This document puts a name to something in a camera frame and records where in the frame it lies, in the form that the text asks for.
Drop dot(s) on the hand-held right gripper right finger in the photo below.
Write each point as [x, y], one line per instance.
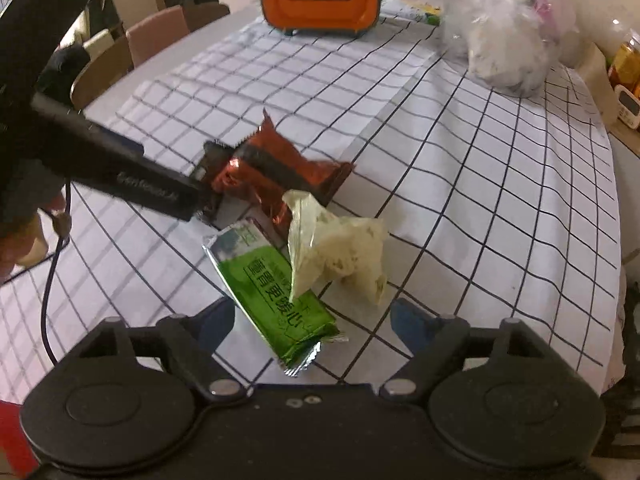
[407, 317]

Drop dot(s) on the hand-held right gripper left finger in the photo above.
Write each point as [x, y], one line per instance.
[222, 316]

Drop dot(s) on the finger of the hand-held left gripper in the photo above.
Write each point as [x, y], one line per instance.
[207, 205]

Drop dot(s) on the brown foil snack packet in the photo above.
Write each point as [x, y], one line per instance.
[285, 160]
[267, 212]

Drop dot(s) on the person's left hand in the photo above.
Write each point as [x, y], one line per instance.
[25, 255]

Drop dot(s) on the wooden chair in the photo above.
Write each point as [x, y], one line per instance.
[100, 77]

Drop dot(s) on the pale green snack packet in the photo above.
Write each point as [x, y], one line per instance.
[340, 250]

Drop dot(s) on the pink chair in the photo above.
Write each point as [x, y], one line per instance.
[155, 35]

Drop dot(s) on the white checked tablecloth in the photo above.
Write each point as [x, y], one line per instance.
[475, 185]

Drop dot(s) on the brown chair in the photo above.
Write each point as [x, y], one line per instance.
[207, 14]

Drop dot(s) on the white green wipes pack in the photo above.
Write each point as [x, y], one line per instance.
[410, 5]

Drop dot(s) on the clear plastic bag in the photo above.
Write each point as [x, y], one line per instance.
[500, 45]

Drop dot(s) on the white kitchen timer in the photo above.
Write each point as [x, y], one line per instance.
[627, 107]

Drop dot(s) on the yellow drink bottle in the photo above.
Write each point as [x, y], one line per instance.
[625, 65]

